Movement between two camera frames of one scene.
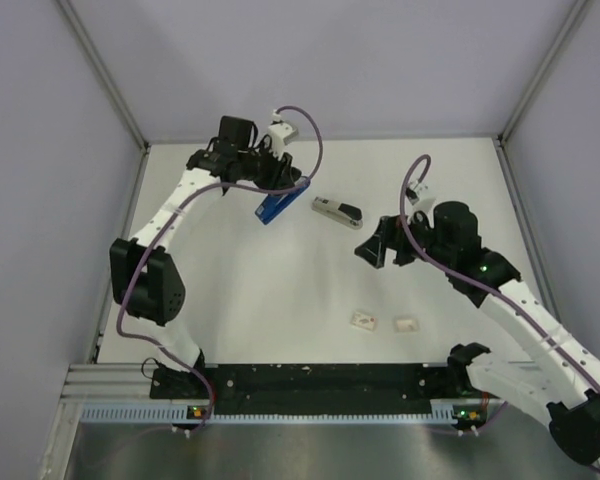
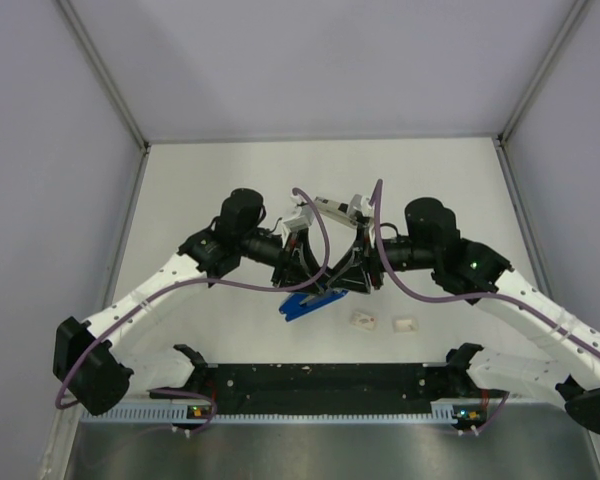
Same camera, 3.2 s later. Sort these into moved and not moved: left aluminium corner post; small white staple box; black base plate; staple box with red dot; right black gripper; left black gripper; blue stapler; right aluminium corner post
Moved: left black gripper; blue stapler; right black gripper
Not moved: staple box with red dot; small white staple box; black base plate; left aluminium corner post; right aluminium corner post
